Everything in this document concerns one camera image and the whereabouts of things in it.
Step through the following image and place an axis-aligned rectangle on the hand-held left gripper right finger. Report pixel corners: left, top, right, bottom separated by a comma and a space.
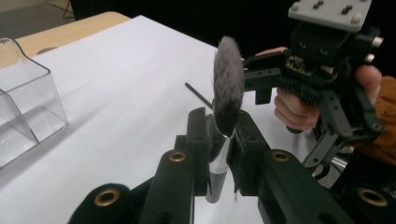
228, 110, 272, 197

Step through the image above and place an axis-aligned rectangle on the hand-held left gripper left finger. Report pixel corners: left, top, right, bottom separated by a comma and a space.
174, 106, 210, 197

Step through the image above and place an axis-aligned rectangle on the black-handled makeup brush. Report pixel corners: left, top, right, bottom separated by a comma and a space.
205, 35, 246, 204

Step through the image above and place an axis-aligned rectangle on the thin black cosmetic pencil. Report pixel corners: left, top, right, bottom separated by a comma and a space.
184, 81, 215, 110

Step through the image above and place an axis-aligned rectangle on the clear acrylic organizer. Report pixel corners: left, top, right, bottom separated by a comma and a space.
0, 36, 70, 171

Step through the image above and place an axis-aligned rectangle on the black curtain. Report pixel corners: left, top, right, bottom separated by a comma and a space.
69, 0, 396, 82

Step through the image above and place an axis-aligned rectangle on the wooden table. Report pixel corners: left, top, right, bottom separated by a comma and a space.
0, 11, 132, 70

